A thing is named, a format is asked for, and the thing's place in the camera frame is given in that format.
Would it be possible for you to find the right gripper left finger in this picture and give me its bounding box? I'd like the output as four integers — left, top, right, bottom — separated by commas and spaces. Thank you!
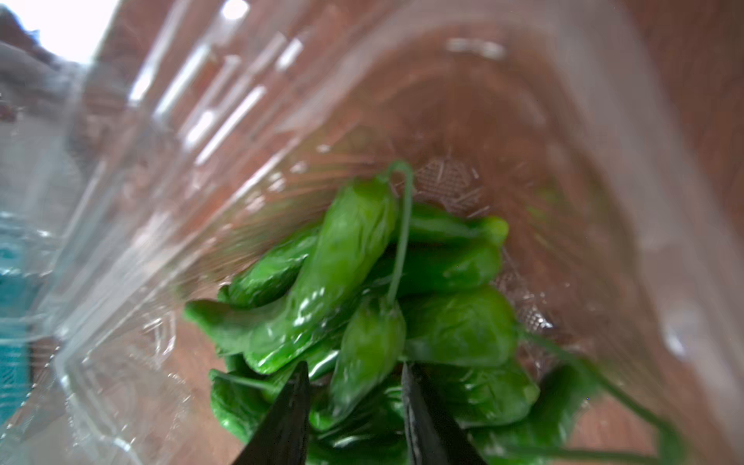
232, 362, 310, 465

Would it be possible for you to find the clear pepper container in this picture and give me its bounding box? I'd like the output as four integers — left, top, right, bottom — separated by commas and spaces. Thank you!
1, 1, 743, 464

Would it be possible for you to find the small stemmed green pepper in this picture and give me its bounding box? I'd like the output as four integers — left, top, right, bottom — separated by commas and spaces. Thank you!
325, 160, 414, 424

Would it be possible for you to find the large glossy green pepper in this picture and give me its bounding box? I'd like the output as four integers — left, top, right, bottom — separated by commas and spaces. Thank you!
244, 177, 397, 374

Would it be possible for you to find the teal plastic perforated basket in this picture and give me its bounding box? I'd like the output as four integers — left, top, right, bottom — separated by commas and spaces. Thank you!
1, 234, 31, 424

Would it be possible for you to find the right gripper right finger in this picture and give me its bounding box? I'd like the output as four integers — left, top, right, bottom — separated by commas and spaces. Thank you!
401, 363, 486, 465

